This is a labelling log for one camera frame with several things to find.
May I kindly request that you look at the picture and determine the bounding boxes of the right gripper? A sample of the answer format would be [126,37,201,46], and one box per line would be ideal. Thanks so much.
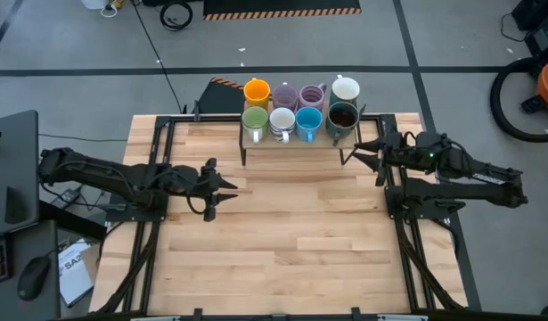
[353,132,433,187]

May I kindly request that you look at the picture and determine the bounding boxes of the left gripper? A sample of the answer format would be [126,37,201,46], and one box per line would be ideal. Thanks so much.
[168,158,238,223]

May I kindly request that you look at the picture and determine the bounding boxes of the dark speckled stoneware mug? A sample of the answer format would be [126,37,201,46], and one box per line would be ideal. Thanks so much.
[325,101,367,147]

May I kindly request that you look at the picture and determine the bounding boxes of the large teal mug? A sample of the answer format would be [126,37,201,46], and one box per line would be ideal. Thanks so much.
[329,75,362,108]

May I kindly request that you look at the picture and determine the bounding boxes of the light blue mug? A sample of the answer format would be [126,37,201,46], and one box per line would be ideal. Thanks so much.
[294,106,324,144]

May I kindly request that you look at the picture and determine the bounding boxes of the green and white mug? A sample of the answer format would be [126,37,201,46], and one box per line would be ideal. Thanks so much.
[241,105,270,144]

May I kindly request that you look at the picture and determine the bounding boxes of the lilac ringed ceramic mug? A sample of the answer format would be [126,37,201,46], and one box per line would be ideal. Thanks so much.
[299,82,328,111]

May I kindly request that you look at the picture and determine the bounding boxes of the blue white patterned mug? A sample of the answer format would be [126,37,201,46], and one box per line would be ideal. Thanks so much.
[269,107,298,144]

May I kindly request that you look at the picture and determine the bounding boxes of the yellow mug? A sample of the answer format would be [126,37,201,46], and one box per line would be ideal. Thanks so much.
[242,78,272,111]

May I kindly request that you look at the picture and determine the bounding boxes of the lilac striped white-handled mug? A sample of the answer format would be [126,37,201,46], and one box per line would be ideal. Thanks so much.
[271,83,300,112]

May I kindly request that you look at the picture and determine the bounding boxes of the wooden shelf riser black legs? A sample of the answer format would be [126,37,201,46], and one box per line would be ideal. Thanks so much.
[239,106,364,167]

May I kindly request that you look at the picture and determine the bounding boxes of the small black hazard-striped ramp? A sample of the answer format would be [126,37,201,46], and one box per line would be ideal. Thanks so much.
[196,77,247,115]

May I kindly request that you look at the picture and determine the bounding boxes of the black power adapter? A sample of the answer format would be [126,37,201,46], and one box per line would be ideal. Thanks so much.
[50,188,82,210]

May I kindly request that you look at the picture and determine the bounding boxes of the white printed booklet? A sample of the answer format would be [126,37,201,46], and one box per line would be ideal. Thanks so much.
[57,238,99,309]

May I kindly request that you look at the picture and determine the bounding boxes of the black hazard-striped floor mat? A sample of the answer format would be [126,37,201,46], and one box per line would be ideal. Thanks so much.
[202,0,363,21]

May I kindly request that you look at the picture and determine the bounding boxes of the black computer mouse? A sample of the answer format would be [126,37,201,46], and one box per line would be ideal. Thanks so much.
[16,255,53,302]

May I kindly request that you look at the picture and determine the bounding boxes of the black equipment case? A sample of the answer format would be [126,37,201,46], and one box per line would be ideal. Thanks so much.
[510,0,548,58]

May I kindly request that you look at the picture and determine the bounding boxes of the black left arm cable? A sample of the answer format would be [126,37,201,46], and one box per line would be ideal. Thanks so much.
[186,193,208,216]

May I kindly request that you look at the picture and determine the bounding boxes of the black vacuum hose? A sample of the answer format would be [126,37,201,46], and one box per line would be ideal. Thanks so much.
[488,56,548,144]

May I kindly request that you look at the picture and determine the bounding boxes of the black floor cable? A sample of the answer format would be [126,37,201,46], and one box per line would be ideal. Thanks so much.
[129,0,186,115]

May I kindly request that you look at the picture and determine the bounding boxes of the black coiled cable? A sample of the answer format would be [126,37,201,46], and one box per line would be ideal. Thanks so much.
[159,0,194,33]

